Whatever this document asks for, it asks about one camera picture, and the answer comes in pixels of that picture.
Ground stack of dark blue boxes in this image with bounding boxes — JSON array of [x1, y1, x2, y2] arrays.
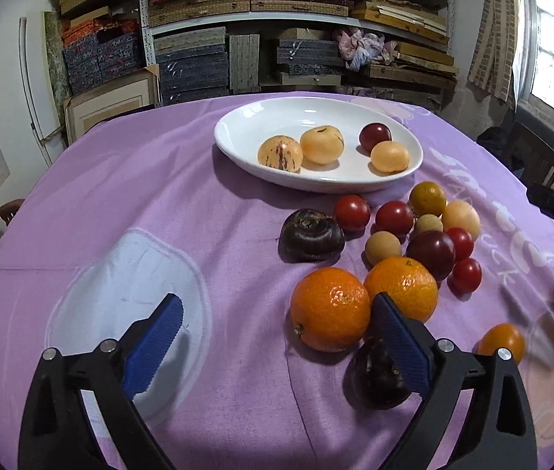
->
[[154, 44, 229, 105]]

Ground white oval plate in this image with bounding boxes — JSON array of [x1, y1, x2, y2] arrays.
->
[[214, 97, 424, 194]]

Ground brown checked curtain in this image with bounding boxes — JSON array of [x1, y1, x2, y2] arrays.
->
[[467, 0, 525, 103]]

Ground cardboard framed picture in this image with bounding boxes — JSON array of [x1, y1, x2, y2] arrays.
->
[[64, 65, 160, 145]]

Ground orange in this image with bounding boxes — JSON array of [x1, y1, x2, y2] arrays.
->
[[291, 268, 372, 352], [364, 257, 439, 324]]

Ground stack of blue red boxes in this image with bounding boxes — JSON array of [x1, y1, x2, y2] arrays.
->
[[61, 20, 143, 96]]

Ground small orange kumquat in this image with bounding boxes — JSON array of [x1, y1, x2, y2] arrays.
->
[[477, 323, 525, 365]]

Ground tan longan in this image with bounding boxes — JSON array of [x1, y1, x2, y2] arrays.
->
[[414, 214, 444, 238], [365, 231, 402, 268]]

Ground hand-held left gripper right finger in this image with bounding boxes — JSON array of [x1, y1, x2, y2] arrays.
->
[[370, 292, 538, 470]]

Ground white metal shelf rack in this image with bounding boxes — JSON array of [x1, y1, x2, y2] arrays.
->
[[138, 0, 456, 108]]

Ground pale yellow fruit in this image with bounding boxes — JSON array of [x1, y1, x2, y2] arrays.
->
[[442, 200, 482, 240]]

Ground pink crumpled cloth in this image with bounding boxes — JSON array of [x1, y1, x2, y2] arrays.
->
[[333, 27, 397, 70]]

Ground small greenish orange mandarin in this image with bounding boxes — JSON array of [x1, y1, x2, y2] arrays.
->
[[409, 181, 447, 217]]

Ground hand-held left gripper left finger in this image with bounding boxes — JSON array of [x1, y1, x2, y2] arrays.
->
[[18, 293, 186, 470]]

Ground speckled yellow pepino melon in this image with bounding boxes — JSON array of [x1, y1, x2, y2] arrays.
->
[[257, 136, 303, 173]]

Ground dark red plum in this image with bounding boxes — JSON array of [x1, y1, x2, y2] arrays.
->
[[359, 123, 392, 154], [406, 230, 456, 281]]

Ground purple printed tablecloth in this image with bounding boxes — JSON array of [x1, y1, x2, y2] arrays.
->
[[0, 92, 554, 470]]

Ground round yellow fruit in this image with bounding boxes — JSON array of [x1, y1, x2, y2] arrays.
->
[[371, 141, 410, 174]]

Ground stack of flat wooden cases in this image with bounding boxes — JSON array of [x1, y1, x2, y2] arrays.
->
[[350, 0, 460, 108]]

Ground red cherry tomato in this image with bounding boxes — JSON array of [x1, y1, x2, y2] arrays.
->
[[375, 201, 415, 237], [446, 228, 475, 261], [448, 258, 482, 295], [334, 195, 371, 232]]

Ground dark wooden chair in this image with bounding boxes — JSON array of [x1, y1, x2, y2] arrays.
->
[[476, 122, 554, 201]]

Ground green marbled board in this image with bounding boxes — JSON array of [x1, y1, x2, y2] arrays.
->
[[44, 12, 69, 103]]

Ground stack of dark grey boxes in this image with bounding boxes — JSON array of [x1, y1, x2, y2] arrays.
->
[[274, 39, 346, 79]]

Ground yellow pepino melon with stem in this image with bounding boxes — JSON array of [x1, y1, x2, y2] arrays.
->
[[300, 126, 345, 165]]

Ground dark purple water chestnut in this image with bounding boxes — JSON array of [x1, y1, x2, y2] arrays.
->
[[279, 209, 345, 262], [350, 338, 412, 409]]

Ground white board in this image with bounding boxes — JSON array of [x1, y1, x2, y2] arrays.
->
[[18, 17, 65, 157]]

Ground upright grey woven boxes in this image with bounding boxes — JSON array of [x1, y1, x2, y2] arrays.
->
[[228, 34, 261, 94]]

